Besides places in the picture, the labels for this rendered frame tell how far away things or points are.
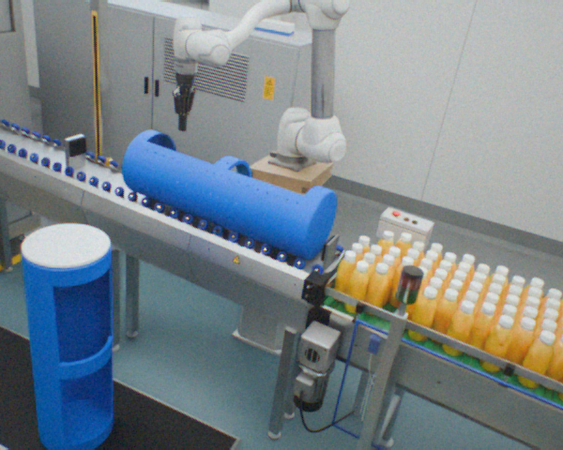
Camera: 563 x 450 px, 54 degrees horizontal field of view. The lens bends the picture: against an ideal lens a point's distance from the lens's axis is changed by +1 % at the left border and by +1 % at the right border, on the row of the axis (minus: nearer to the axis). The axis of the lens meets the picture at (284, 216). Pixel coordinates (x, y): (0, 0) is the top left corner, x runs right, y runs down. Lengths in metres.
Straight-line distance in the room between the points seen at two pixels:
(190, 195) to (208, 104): 1.78
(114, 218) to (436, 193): 3.06
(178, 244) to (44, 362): 0.68
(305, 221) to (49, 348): 0.99
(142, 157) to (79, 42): 2.28
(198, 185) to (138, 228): 0.42
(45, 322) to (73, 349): 0.44
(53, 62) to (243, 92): 1.64
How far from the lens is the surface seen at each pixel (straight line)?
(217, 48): 2.05
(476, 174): 4.81
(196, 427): 2.57
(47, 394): 2.30
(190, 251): 2.36
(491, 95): 4.64
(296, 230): 2.02
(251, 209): 2.09
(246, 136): 3.86
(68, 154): 2.80
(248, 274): 2.23
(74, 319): 2.39
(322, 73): 2.41
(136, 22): 4.18
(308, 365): 2.00
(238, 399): 2.89
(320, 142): 2.45
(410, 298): 1.67
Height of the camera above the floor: 2.08
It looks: 27 degrees down
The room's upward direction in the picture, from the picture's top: 8 degrees clockwise
